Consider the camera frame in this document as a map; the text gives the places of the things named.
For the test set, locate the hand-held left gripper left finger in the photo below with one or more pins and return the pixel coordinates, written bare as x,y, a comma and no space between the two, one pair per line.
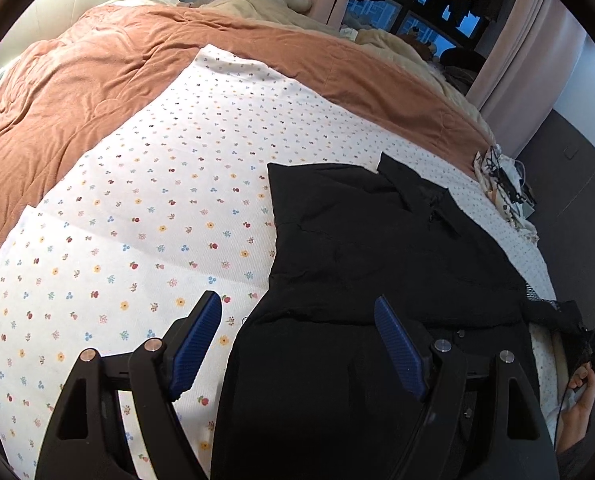
197,340

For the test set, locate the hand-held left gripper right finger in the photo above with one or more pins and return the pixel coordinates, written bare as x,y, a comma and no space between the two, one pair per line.
397,345

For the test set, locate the black shirt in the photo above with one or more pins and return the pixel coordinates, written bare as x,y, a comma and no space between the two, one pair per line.
377,240

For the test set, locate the person's right forearm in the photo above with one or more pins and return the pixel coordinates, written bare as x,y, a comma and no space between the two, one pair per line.
575,460

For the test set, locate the person's right hand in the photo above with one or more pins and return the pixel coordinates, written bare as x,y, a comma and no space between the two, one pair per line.
580,405

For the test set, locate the patterned fringed cloth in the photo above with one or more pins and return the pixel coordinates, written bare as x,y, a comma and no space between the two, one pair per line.
520,220

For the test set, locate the floral white bed sheet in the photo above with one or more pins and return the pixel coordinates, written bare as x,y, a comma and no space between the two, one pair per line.
177,185

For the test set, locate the orange duvet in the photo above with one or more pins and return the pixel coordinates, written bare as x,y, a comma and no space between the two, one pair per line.
77,90

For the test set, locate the beige blanket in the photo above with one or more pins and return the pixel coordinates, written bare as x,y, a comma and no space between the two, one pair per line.
392,45

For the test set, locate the brown plush toy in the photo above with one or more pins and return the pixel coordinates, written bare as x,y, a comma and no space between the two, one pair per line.
420,42

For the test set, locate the dark window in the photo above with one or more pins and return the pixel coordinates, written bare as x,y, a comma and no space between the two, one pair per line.
407,5

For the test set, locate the beige plush toy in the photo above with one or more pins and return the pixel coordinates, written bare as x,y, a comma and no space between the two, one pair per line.
282,2

